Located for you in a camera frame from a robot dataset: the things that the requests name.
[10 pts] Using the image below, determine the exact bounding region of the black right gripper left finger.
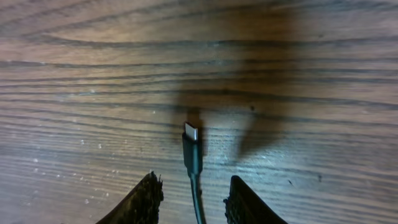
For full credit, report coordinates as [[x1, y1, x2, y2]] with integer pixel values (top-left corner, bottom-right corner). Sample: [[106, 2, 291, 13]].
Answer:
[[96, 171, 164, 224]]

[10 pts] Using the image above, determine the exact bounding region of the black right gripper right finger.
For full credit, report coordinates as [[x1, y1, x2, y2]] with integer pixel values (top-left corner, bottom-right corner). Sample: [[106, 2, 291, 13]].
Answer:
[[223, 175, 287, 224]]

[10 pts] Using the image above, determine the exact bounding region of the black USB-C charging cable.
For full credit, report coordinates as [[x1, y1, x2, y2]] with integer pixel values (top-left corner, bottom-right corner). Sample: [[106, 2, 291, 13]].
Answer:
[[181, 121, 208, 224]]

